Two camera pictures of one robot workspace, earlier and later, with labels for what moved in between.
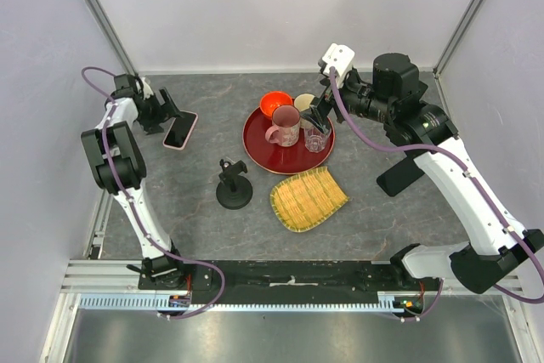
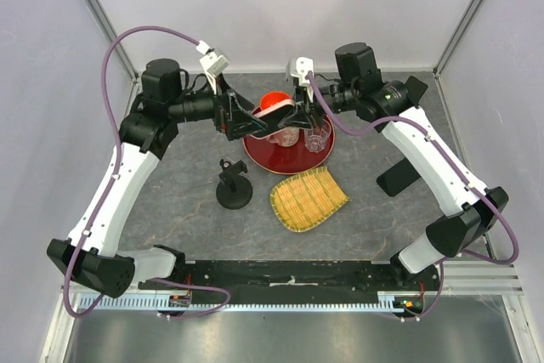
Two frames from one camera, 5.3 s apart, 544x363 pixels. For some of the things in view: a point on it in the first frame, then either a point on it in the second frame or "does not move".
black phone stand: [235, 190] does not move
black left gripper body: [148, 105] -> [222, 119]
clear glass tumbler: [314, 139] does not move
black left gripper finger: [164, 107] -> [243, 102]
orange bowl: [270, 100] does not move
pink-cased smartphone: [180, 130] -> [279, 110]
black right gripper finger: [318, 116] -> [299, 118]
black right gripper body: [329, 101] -> [303, 98]
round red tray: [284, 160] does not move
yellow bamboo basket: [303, 201] does not move
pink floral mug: [286, 130] does not move
